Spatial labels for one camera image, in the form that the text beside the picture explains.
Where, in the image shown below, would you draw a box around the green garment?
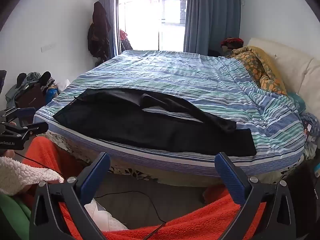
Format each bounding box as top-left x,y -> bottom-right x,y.
0,194 -> 32,240

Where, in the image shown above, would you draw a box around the white plastic bag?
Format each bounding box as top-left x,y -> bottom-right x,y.
84,198 -> 129,233

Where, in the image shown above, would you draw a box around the striped bed sheet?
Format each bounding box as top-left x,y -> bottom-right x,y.
33,49 -> 307,178

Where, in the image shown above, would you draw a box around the blue-grey clothes heap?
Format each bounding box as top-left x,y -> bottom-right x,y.
300,112 -> 320,143

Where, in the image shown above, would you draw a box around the narrow blue curtain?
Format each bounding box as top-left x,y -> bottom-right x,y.
99,0 -> 117,60

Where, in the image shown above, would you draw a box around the red hanging garment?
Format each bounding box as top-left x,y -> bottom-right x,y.
119,29 -> 133,53

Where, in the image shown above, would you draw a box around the black pants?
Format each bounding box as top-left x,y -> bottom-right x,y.
52,87 -> 257,157

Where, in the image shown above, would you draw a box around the dark hanging coats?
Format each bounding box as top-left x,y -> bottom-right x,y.
87,1 -> 112,62

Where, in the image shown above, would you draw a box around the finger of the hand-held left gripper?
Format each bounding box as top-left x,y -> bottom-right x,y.
24,121 -> 49,139
14,107 -> 37,127

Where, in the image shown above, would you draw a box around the person's left hand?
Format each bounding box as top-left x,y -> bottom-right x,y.
0,149 -> 16,159

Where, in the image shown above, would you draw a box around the cream pillow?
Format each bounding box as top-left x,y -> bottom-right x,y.
246,37 -> 320,110

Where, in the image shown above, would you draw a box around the black floor cable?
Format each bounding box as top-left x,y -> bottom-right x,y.
94,192 -> 167,239

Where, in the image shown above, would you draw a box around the person's left forearm white sleeve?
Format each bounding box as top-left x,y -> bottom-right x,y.
0,156 -> 64,197

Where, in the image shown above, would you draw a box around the glass sliding door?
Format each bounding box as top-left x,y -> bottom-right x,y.
114,0 -> 188,54

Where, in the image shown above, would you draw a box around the orange floral blanket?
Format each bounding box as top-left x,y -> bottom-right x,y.
230,45 -> 288,96

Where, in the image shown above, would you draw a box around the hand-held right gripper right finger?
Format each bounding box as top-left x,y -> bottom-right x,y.
214,152 -> 298,240

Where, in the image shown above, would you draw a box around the red clothes pile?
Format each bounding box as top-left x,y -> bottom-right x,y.
220,37 -> 244,53

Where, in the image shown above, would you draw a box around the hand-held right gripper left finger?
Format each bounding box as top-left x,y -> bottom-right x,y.
29,152 -> 111,240

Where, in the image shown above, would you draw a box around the orange fleece robe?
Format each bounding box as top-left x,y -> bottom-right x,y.
21,137 -> 275,240

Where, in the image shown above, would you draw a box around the teal cloth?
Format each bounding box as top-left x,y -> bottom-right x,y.
287,92 -> 307,115

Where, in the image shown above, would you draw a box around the white pillow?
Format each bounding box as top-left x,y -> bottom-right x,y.
56,79 -> 73,92

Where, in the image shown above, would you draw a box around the wide blue curtain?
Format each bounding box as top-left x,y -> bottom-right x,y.
184,0 -> 242,55

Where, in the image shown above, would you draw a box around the mixed clothes pile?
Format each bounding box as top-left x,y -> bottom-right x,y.
5,71 -> 60,109

